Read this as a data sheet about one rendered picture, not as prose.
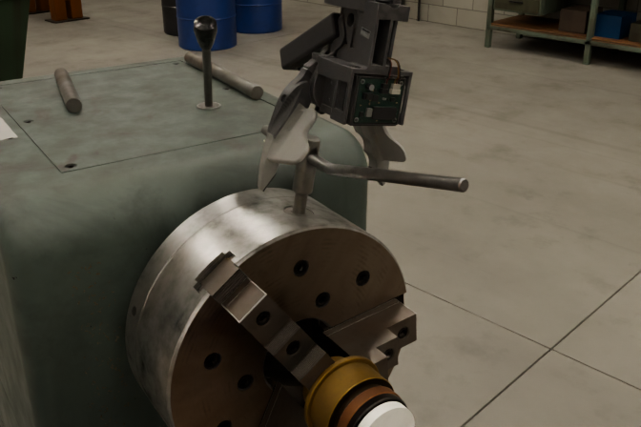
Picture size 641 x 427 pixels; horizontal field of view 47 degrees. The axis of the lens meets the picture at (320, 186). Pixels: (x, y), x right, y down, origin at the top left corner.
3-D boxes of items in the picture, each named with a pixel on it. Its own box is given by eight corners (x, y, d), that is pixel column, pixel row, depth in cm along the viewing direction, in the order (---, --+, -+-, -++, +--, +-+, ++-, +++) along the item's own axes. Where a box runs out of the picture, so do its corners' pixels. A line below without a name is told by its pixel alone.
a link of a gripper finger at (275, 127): (264, 127, 69) (320, 55, 70) (257, 122, 71) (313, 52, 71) (295, 154, 72) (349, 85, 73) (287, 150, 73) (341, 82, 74)
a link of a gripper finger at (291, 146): (263, 190, 66) (325, 111, 67) (236, 170, 71) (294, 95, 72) (284, 207, 68) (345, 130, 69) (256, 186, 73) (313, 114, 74)
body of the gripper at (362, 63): (339, 132, 66) (361, -3, 63) (292, 109, 73) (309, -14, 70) (403, 132, 71) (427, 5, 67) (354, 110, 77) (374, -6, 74)
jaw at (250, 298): (257, 345, 82) (195, 287, 74) (287, 313, 83) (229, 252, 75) (310, 399, 73) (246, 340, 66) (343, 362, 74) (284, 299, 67)
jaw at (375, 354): (307, 315, 84) (387, 278, 90) (310, 349, 87) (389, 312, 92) (364, 363, 76) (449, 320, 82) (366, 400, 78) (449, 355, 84)
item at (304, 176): (281, 233, 82) (297, 133, 78) (298, 231, 83) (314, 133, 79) (291, 240, 80) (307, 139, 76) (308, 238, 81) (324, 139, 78)
